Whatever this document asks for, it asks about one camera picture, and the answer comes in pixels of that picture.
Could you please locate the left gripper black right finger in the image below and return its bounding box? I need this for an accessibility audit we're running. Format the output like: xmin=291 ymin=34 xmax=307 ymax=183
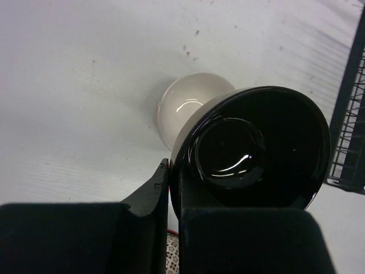
xmin=179 ymin=168 xmax=335 ymax=273

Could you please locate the beige bowl row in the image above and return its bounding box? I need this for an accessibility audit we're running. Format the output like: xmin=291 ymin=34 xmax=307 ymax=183
xmin=169 ymin=86 xmax=331 ymax=215
xmin=156 ymin=71 xmax=235 ymax=150

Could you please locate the black wire dish rack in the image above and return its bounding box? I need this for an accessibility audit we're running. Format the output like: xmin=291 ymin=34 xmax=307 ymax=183
xmin=327 ymin=13 xmax=364 ymax=195

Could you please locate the beige bowl back row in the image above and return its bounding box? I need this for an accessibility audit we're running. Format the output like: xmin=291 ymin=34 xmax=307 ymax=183
xmin=169 ymin=86 xmax=331 ymax=215

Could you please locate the brown patterned ceramic bowl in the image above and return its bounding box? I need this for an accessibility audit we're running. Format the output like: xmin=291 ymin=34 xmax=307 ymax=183
xmin=165 ymin=230 xmax=179 ymax=274

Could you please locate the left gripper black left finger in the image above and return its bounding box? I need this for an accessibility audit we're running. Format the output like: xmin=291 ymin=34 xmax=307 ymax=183
xmin=1 ymin=159 xmax=169 ymax=273

